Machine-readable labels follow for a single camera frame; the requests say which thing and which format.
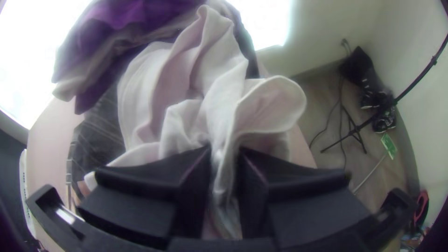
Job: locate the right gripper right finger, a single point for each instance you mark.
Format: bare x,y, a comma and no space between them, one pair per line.
301,199

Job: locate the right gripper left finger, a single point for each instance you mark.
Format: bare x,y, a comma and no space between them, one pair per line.
147,196

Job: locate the white printed t-shirt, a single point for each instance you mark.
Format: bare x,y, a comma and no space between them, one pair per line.
210,87

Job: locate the green card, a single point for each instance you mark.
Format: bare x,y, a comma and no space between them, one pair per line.
389,145

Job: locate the black shoe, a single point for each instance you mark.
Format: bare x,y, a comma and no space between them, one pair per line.
372,94
384,122

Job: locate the white laundry basket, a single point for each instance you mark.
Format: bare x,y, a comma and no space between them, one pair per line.
25,189

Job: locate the black tripod stand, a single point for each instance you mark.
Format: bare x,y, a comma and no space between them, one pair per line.
413,89

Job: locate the pile of folded clothes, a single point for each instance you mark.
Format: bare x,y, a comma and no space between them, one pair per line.
105,31

